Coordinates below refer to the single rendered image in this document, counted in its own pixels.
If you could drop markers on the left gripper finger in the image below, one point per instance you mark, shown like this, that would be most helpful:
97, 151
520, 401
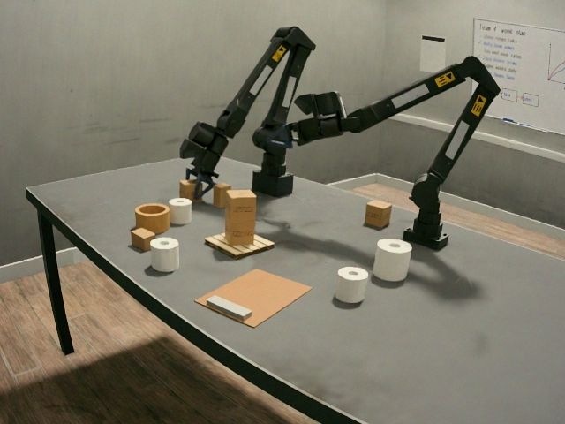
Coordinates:
287, 144
282, 137

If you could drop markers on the tan cardboard carton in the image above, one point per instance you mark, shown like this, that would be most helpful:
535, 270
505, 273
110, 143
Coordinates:
187, 189
239, 233
378, 213
240, 205

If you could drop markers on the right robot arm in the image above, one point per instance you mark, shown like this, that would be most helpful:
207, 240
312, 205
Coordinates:
273, 167

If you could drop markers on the small square wooden pallet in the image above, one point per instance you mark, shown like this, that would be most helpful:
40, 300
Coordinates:
220, 243

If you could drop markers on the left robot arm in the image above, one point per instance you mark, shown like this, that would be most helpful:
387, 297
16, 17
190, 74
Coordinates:
427, 226

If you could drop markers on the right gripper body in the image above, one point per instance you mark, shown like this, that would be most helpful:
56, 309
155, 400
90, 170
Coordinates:
207, 173

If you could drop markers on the tan cardboard cube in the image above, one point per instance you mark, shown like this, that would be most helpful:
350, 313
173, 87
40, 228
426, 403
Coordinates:
142, 238

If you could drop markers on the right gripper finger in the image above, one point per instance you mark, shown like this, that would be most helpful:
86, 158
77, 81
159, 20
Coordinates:
206, 180
188, 172

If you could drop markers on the brown rectangular block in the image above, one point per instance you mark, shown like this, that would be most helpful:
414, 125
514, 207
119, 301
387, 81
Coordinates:
219, 199

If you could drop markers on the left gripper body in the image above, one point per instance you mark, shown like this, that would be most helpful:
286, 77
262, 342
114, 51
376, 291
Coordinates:
304, 137

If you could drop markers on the tan flat board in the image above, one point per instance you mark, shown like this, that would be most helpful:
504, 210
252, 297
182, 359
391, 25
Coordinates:
253, 298

